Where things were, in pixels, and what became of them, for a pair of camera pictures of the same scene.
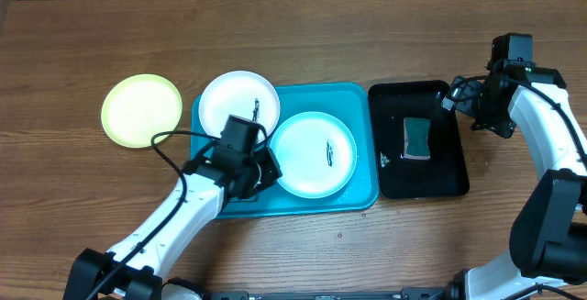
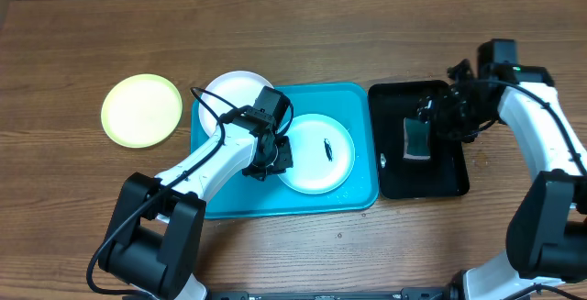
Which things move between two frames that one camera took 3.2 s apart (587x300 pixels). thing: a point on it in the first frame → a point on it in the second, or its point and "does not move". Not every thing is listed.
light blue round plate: x=316 y=153 does not move
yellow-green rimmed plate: x=139 y=106 does not move
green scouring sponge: x=416 y=138 does not move
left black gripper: x=271 y=172 → x=283 y=161
